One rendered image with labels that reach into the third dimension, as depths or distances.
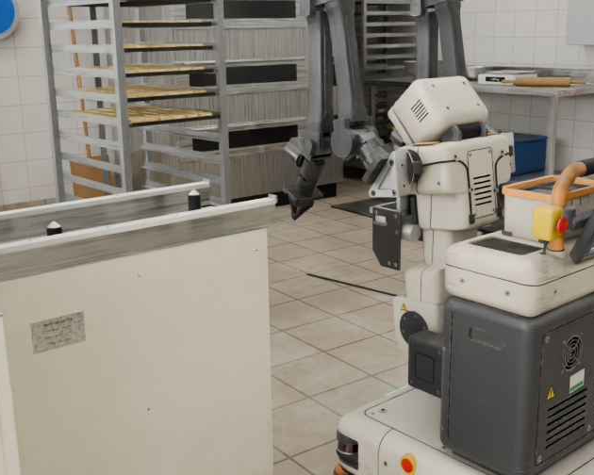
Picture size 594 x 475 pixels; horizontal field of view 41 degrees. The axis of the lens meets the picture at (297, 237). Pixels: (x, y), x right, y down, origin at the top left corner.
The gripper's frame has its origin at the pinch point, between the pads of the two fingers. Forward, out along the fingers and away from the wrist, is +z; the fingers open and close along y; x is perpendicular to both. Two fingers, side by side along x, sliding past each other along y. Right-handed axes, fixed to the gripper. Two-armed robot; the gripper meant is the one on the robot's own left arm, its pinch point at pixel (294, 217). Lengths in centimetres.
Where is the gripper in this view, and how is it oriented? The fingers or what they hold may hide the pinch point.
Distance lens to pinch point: 228.0
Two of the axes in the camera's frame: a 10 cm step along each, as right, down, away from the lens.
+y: -7.6, 1.7, -6.3
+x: 5.8, 6.0, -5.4
